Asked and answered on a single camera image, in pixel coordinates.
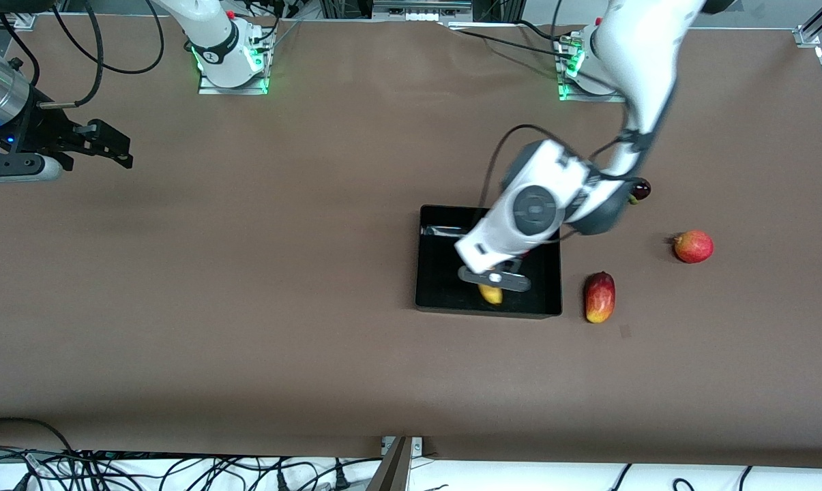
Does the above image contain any black plastic box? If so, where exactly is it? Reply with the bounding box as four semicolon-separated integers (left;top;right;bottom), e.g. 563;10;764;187
415;204;563;321

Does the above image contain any red apple with stem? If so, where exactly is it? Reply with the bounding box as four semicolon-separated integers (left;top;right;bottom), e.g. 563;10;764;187
673;230;715;265

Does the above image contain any red yellow mango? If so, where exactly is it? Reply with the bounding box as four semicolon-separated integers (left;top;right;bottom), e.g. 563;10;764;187
584;271;617;325

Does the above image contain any white power strip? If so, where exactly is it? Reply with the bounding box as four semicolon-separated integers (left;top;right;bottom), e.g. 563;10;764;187
372;0;473;23

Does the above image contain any black cable with metal plug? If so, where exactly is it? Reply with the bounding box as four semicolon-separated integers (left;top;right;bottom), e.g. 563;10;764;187
37;0;105;110

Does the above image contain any black looping cable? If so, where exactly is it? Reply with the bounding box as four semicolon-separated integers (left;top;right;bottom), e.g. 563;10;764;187
51;0;165;75

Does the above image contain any thin black cable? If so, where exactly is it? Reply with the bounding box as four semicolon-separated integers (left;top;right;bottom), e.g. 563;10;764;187
0;11;42;88

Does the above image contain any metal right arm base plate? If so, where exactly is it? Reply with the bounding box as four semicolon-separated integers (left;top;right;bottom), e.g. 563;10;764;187
197;67;270;96

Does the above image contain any aluminium frame corner profile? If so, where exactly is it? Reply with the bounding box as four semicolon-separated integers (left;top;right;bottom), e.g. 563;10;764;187
795;0;822;134
0;7;40;32

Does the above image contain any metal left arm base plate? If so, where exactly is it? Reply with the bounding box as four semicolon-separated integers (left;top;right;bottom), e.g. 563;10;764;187
557;38;627;104

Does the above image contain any black base supply cable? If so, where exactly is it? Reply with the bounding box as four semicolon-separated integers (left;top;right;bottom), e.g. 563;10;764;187
445;20;570;59

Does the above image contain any metal bracket with post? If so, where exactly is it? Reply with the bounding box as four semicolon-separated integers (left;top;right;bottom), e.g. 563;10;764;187
366;436;425;491

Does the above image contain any black arched floor cable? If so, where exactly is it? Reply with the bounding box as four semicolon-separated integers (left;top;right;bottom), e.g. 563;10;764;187
0;417;77;456

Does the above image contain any black cable tangle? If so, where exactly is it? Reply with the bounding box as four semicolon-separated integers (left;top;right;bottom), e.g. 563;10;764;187
0;445;384;491

